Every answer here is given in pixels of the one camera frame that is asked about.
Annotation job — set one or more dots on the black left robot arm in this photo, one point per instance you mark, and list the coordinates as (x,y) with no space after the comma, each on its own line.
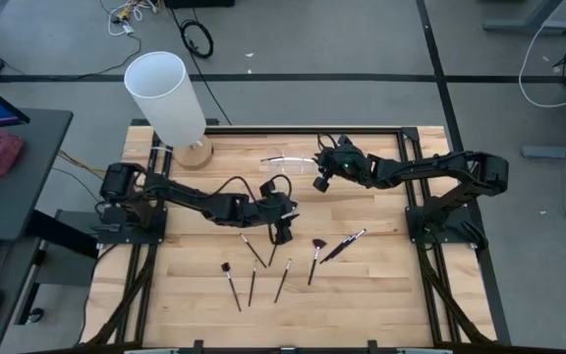
(189,199)

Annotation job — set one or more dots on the thin black makeup brush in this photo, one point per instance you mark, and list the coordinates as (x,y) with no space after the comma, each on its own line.
(324,259)
(283,280)
(253,251)
(270,159)
(252,285)

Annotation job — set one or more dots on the black box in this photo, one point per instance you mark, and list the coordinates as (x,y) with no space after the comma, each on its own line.
(199,3)

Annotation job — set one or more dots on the white shade wooden lamp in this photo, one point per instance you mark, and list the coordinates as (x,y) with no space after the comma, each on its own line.
(165,93)

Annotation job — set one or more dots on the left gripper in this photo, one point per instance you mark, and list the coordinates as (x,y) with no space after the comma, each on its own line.
(270,211)

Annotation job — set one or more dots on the black desk leg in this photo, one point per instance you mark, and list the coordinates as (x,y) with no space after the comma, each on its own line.
(67,231)

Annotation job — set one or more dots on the small stubby-head makeup brush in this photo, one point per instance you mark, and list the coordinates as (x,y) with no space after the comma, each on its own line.
(225,267)

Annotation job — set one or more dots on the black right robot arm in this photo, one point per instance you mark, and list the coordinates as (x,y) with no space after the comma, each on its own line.
(425,169)

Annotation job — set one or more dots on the black aluminium table frame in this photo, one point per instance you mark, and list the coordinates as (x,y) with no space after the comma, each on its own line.
(312,131)

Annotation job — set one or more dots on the pair of dark brushes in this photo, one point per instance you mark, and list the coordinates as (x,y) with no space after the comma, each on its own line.
(361,232)

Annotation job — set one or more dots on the grey desk foot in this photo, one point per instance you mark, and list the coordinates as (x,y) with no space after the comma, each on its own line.
(558,151)
(528,25)

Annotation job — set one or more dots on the black caster wheel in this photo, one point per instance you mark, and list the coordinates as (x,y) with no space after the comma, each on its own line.
(36,314)

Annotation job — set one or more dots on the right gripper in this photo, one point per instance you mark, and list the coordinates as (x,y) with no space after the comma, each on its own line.
(347,164)

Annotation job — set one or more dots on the black side desk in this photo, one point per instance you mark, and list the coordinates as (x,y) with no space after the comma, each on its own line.
(32,172)

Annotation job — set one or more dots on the black fan makeup brush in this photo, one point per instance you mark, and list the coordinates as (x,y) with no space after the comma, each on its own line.
(319,243)

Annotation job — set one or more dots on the clear acrylic brush holder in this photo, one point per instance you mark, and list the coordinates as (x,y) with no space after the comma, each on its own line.
(302,167)

